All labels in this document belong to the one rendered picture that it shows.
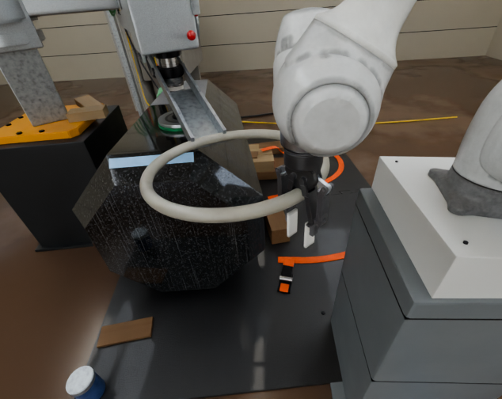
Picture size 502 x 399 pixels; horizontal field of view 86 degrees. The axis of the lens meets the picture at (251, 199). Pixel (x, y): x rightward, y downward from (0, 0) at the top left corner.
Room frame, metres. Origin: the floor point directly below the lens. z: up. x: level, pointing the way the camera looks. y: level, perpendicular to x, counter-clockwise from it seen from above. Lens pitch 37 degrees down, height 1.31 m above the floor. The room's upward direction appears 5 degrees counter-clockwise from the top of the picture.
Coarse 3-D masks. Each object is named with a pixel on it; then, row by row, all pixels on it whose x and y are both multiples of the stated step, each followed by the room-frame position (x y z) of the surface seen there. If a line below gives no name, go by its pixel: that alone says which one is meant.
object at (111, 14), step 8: (112, 16) 3.72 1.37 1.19; (112, 24) 3.75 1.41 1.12; (120, 40) 3.76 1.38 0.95; (128, 40) 3.97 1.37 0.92; (120, 48) 3.75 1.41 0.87; (120, 56) 3.76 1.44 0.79; (128, 64) 3.77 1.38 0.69; (128, 72) 3.75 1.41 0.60; (128, 80) 3.76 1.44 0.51; (152, 80) 3.75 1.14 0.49; (136, 88) 3.79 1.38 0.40; (136, 96) 3.75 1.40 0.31; (144, 96) 3.87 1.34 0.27; (136, 104) 3.76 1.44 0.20; (272, 112) 3.54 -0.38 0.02; (408, 120) 2.95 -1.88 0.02; (416, 120) 2.94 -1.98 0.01
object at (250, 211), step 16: (192, 144) 0.80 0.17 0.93; (208, 144) 0.84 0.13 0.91; (160, 160) 0.69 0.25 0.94; (144, 176) 0.59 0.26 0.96; (144, 192) 0.51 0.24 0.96; (288, 192) 0.44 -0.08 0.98; (160, 208) 0.45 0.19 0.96; (176, 208) 0.43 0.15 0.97; (192, 208) 0.42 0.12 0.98; (208, 208) 0.41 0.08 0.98; (224, 208) 0.41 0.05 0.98; (240, 208) 0.40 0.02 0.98; (256, 208) 0.40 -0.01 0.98; (272, 208) 0.41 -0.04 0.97
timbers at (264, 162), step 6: (252, 150) 2.17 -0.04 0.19; (258, 150) 2.16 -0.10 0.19; (270, 150) 2.14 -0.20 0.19; (258, 156) 2.06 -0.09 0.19; (264, 156) 2.05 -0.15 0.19; (270, 156) 2.04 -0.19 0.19; (258, 162) 1.96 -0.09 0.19; (264, 162) 1.96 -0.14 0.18; (270, 162) 1.96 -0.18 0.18; (258, 168) 1.96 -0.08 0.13; (264, 168) 1.96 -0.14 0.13; (270, 168) 1.96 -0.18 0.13
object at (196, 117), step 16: (160, 80) 1.16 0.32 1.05; (192, 80) 1.15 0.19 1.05; (176, 96) 1.12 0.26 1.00; (192, 96) 1.12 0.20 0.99; (176, 112) 0.97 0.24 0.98; (192, 112) 1.01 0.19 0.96; (208, 112) 0.98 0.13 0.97; (192, 128) 0.92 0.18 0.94; (208, 128) 0.92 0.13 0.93; (224, 128) 0.86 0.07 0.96
